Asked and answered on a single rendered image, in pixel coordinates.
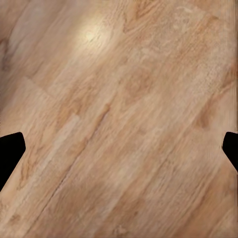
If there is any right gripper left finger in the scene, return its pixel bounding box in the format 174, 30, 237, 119
0, 132, 26, 191

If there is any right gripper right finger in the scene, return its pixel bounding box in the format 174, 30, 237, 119
222, 132, 238, 172

